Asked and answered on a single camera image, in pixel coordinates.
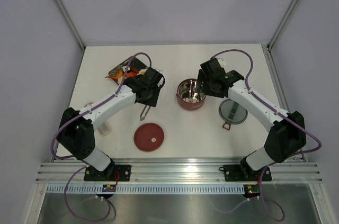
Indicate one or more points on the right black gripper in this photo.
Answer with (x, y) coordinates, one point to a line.
(208, 91)

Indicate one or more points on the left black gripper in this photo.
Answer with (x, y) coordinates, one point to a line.
(152, 102)

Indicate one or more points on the red steel lunch box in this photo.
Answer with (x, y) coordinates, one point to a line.
(189, 94)

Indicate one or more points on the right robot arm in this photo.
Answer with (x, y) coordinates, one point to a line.
(285, 129)

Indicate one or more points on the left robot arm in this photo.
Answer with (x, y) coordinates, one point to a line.
(77, 127)

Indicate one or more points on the red round lid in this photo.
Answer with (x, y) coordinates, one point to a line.
(149, 137)

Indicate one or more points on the toy orange shrimp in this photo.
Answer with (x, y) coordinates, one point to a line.
(130, 74)

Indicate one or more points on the toy white mushroom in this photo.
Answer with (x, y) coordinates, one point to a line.
(120, 80)

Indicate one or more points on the clear plastic cutlery case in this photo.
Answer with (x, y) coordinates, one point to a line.
(101, 126)

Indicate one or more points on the grey transparent inner lid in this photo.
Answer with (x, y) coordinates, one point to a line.
(231, 113)

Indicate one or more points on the black square plate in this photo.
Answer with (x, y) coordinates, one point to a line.
(136, 63)

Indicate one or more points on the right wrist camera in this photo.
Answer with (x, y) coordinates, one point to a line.
(222, 62)

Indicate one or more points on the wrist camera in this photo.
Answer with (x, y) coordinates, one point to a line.
(161, 78)
(222, 62)

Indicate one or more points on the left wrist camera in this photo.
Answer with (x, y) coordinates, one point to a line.
(161, 78)

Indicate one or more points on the aluminium front rail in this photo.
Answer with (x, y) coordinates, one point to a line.
(180, 171)

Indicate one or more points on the aluminium rail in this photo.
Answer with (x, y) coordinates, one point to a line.
(276, 76)
(180, 171)

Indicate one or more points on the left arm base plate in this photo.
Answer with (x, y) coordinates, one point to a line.
(119, 172)

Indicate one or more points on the right side aluminium rail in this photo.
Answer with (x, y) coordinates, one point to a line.
(276, 76)

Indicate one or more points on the right frame post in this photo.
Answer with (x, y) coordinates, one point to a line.
(283, 23)

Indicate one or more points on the frame post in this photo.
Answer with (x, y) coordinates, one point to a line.
(70, 24)
(283, 23)

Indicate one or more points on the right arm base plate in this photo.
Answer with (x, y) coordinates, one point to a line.
(239, 173)

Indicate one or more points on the slotted white cable duct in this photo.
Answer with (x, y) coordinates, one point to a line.
(148, 189)

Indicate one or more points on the left frame post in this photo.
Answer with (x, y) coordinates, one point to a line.
(70, 24)

